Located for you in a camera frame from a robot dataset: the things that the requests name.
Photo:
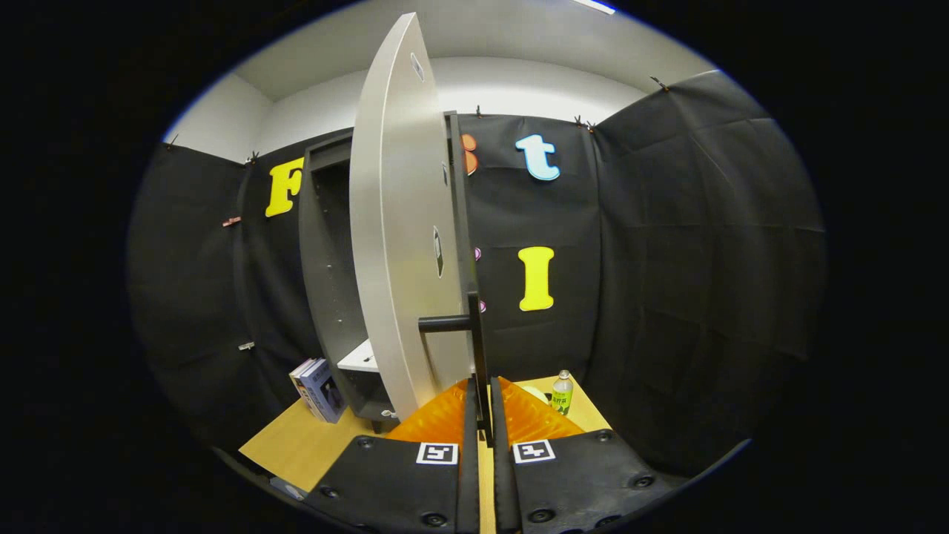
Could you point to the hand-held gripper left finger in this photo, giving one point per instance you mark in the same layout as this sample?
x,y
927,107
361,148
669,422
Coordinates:
x,y
393,482

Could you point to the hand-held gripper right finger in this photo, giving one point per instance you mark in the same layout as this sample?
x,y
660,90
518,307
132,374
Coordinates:
x,y
578,482

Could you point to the dark grey shoe cabinet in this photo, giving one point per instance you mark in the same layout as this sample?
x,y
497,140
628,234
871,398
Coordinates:
x,y
326,282

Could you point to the beige shoe cabinet door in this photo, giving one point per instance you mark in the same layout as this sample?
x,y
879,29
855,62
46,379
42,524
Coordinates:
x,y
400,259

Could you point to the green label plastic bottle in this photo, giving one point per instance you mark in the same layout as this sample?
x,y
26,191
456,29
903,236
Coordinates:
x,y
562,397

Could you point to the yellow plush toy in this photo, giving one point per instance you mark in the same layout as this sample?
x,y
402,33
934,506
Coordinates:
x,y
535,393

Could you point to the blue book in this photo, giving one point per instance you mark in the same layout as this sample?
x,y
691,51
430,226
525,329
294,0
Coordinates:
x,y
326,393

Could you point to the white book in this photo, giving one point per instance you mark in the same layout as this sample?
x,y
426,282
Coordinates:
x,y
299,371

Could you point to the black backdrop cloth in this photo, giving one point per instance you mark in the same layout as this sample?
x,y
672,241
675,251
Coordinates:
x,y
704,259

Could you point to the long ceiling light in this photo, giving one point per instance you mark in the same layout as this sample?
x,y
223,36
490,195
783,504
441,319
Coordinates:
x,y
594,6

